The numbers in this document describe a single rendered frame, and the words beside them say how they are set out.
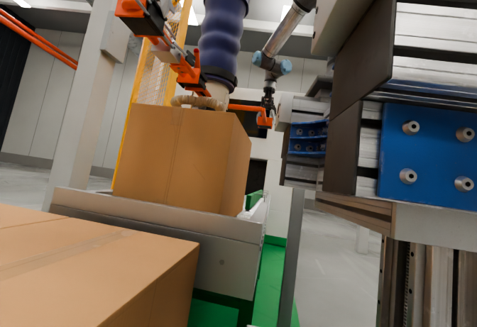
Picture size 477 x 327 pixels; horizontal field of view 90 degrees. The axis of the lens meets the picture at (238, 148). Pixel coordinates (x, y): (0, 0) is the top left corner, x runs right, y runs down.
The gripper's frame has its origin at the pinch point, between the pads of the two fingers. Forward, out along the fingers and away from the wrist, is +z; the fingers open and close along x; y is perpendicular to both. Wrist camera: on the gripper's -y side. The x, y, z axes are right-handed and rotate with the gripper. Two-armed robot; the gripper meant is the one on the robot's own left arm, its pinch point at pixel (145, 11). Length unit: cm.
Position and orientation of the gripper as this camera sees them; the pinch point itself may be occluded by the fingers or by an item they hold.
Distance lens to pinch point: 70.9
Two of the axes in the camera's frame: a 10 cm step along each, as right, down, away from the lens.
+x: -9.8, -1.3, 1.8
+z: -1.5, 9.8, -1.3
